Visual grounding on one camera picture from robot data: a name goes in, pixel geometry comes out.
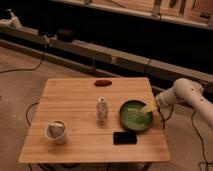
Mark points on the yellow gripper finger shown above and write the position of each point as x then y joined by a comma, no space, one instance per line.
148,107

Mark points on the green ceramic bowl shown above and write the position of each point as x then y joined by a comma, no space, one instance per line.
131,117

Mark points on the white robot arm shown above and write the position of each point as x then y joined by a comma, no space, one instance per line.
184,90

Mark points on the small white ceramic vase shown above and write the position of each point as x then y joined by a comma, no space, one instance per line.
101,110

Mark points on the black rectangular block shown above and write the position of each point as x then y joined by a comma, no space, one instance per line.
124,138

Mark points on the dark red flat object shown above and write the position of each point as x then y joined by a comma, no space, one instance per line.
102,83

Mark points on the long wooden bench shelf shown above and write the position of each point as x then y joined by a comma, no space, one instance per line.
155,68

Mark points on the wooden table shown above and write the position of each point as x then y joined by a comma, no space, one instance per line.
73,101

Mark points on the white cup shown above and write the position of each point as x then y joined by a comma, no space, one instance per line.
55,132

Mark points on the black object on bench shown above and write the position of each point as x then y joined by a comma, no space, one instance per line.
65,35

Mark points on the white figurine on bench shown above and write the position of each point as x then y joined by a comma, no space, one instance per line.
13,21

